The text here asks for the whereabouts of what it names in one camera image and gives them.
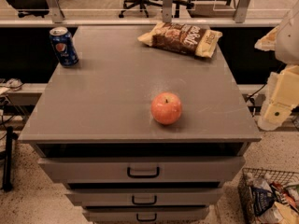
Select red apple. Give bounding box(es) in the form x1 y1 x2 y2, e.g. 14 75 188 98
150 92 182 125

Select brown chip bag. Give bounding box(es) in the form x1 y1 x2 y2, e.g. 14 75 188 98
137 22 222 58

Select black stand left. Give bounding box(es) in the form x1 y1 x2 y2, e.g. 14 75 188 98
2 126 18 192

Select bottom drawer black handle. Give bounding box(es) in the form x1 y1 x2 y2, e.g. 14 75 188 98
135 214 157 222

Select middle drawer black handle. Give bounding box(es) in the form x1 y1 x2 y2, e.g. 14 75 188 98
131 195 157 205

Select drawer black handle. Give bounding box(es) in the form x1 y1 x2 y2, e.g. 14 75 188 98
131 195 157 205
135 214 157 222
127 167 160 179

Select top drawer black handle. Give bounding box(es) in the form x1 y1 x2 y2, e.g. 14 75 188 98
127 167 160 179

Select blue pepsi can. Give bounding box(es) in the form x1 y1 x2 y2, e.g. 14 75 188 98
50 27 78 67

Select wire basket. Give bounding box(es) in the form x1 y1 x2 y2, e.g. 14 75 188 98
238 168 299 224

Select snack bags in basket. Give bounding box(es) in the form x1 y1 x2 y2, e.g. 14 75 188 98
246 173 299 224

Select black office chair centre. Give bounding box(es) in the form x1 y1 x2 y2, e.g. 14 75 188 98
119 0 194 21

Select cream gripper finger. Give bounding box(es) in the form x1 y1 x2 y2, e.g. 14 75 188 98
263 102 293 125
254 26 278 51

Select grey drawer cabinet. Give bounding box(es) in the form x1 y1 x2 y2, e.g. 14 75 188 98
21 25 260 224

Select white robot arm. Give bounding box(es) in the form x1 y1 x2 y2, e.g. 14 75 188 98
254 1 299 131

